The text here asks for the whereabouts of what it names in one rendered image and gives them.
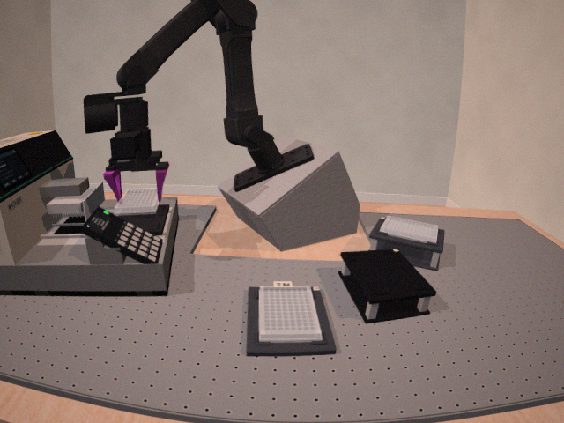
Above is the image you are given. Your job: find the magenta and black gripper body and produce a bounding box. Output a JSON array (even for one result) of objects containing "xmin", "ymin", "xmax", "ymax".
[{"xmin": 106, "ymin": 126, "xmax": 168, "ymax": 172}]

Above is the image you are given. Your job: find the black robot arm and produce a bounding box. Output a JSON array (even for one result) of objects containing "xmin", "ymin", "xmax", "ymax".
[{"xmin": 84, "ymin": 0, "xmax": 314, "ymax": 192}]

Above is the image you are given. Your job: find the white well plate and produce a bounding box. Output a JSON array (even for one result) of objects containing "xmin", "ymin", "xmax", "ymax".
[
  {"xmin": 380, "ymin": 216, "xmax": 438, "ymax": 243},
  {"xmin": 259, "ymin": 286, "xmax": 323, "ymax": 343},
  {"xmin": 114, "ymin": 188, "xmax": 160, "ymax": 216}
]

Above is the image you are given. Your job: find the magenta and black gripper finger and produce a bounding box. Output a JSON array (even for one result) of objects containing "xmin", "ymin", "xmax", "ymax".
[
  {"xmin": 156, "ymin": 163, "xmax": 169, "ymax": 202},
  {"xmin": 103, "ymin": 169, "xmax": 122, "ymax": 202}
]

